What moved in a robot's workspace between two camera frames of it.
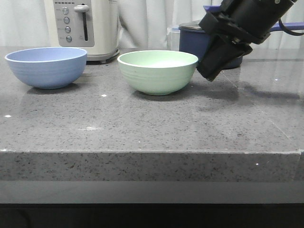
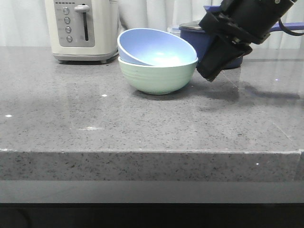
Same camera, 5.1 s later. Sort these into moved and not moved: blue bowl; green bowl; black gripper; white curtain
Moved: blue bowl
Not moved: black gripper; white curtain; green bowl
